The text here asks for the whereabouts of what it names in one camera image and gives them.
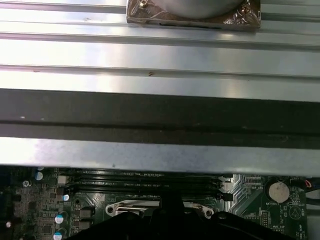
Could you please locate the green motherboard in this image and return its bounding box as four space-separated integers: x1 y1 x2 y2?
0 166 310 240

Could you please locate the round coin battery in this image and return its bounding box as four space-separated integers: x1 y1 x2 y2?
264 180 291 204

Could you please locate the metal socket cover frame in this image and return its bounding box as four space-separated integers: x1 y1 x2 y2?
114 206 161 216

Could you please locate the red black wire connector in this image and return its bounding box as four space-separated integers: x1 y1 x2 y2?
291 178 320 189

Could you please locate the black PC case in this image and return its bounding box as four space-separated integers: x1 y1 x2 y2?
0 87 320 240

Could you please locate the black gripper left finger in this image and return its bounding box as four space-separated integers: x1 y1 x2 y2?
67 191 173 240

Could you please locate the black RAM slot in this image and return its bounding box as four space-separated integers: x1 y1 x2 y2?
67 174 225 185
66 184 226 195

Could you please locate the CPU socket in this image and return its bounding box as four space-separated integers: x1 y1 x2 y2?
104 198 216 221

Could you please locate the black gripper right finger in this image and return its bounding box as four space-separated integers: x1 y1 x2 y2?
171 191 301 240

